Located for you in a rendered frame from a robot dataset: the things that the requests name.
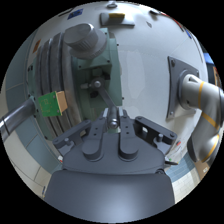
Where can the yellow rectangular block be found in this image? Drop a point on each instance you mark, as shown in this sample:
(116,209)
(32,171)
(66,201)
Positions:
(116,15)

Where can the grey square mounting plate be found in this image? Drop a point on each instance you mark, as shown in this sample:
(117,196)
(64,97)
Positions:
(173,79)

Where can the grey slotted table top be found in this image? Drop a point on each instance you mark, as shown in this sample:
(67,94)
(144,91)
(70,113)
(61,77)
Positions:
(58,70)

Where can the green circuit board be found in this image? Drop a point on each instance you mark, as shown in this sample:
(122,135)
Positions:
(49,104)

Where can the blue card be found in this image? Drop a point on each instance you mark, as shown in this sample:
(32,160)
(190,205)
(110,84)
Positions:
(75,13)

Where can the brown cardboard box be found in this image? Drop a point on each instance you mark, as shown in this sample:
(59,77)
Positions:
(201,169)

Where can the small grey flat piece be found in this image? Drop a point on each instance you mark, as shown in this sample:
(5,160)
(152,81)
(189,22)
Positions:
(149,24)

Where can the green cross-slide table body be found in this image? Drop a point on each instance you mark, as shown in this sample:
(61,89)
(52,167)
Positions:
(105,51)

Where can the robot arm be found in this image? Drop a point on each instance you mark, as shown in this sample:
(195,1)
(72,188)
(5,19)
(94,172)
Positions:
(207,95)

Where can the large grey knurled dial knob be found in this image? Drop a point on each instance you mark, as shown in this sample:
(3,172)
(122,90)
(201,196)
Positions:
(82,38)

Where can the orange card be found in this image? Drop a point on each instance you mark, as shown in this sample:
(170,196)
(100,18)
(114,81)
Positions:
(36,46)

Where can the red round button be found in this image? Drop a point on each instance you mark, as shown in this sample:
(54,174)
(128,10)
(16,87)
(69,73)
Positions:
(178,143)

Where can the small blue tool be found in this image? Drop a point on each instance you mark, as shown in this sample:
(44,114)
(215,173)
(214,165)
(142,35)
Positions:
(188,33)

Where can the blue bin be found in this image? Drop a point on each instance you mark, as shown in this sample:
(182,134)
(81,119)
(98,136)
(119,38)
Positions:
(208,58)

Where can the tan rectangular block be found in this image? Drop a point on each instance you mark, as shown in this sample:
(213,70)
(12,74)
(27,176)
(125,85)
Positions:
(62,101)

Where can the small black flat piece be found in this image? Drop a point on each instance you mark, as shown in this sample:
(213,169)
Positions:
(153,12)

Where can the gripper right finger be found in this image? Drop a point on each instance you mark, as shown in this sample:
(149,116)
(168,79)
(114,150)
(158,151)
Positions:
(151,129)

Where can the dark grey round tube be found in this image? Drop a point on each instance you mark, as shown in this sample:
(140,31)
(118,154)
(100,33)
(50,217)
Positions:
(15,114)

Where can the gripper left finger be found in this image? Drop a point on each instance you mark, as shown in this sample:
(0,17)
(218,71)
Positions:
(77,131)

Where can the grey flat tray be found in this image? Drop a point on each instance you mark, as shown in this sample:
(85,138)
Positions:
(119,21)

